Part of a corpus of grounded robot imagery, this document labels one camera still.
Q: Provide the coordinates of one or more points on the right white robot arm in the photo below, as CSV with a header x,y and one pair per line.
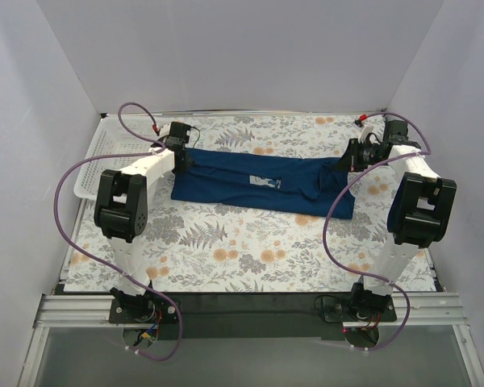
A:
x,y
419,214

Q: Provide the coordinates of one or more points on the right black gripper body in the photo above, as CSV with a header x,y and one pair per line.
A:
x,y
352,156

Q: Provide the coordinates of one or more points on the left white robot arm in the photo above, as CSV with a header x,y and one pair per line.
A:
x,y
121,212

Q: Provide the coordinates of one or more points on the floral table mat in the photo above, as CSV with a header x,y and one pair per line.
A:
x,y
211,247

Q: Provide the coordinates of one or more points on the aluminium frame rail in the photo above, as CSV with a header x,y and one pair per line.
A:
x,y
92,310

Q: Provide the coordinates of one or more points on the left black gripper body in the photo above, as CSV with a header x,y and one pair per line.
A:
x,y
186,160

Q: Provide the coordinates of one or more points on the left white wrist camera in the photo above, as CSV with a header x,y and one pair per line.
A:
x,y
166,130

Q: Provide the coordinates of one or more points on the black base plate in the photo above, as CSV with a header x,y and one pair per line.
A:
x,y
245,315

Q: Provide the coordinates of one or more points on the blue t shirt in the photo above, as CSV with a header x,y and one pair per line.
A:
x,y
291,185

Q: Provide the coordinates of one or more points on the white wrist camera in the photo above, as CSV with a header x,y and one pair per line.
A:
x,y
365,128
166,130

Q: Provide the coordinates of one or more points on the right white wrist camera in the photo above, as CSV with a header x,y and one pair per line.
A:
x,y
365,128

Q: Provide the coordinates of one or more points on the white plastic basket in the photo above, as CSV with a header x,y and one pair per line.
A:
x,y
111,138

